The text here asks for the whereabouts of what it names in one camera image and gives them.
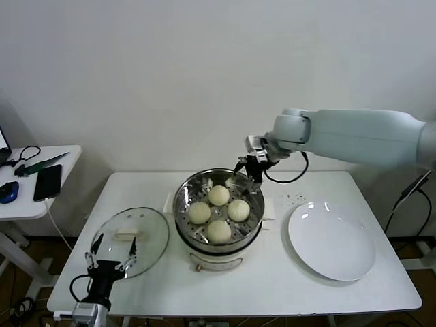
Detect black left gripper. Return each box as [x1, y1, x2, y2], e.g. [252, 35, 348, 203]
[84, 232, 138, 303]

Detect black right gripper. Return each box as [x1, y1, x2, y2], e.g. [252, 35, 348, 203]
[233, 155, 273, 196]

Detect white steamed baozi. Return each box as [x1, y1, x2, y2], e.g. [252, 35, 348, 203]
[207, 185, 231, 207]
[187, 202, 212, 225]
[227, 199, 251, 221]
[206, 219, 232, 245]

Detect round glass pot lid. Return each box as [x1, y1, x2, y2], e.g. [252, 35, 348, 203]
[90, 206, 170, 281]

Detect perforated steel steamer basket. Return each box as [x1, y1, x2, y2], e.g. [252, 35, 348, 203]
[172, 167, 266, 247]

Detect stainless steel steamer pot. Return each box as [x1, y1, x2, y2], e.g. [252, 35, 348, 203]
[163, 192, 276, 274]

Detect dark crumbs scatter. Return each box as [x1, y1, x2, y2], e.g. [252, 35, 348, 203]
[277, 192, 306, 207]

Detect black smartphone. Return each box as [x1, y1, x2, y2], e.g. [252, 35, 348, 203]
[33, 164, 63, 203]

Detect white side table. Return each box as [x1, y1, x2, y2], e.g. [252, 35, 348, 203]
[0, 145, 83, 300]

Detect white round plate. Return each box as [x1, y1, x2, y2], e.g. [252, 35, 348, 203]
[287, 201, 377, 282]

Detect green black flat strip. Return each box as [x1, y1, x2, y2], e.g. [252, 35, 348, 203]
[23, 152, 71, 175]

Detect blue computer mouse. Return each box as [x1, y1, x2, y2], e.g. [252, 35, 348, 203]
[0, 182, 18, 205]

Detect black laptop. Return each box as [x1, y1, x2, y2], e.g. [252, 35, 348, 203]
[0, 126, 13, 164]

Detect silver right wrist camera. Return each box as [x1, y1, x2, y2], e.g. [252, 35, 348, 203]
[245, 135, 270, 163]

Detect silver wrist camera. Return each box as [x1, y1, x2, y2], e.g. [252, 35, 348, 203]
[52, 302, 98, 324]
[245, 135, 270, 163]

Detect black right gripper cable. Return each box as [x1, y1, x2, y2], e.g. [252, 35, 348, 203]
[264, 151, 310, 184]

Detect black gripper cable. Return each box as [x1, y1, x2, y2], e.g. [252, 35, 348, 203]
[69, 275, 93, 303]
[264, 151, 310, 184]

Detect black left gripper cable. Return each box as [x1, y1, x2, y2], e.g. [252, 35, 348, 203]
[69, 275, 93, 303]

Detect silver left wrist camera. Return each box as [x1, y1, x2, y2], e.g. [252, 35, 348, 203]
[52, 302, 98, 324]

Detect white charging cable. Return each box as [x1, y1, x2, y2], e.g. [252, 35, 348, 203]
[42, 199, 74, 251]

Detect black floor cables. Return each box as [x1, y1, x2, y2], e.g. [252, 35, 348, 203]
[0, 296, 38, 327]

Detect black looped cable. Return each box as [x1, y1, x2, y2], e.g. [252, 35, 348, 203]
[0, 145, 42, 168]

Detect black hanging power cable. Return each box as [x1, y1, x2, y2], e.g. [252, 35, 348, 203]
[384, 168, 435, 253]

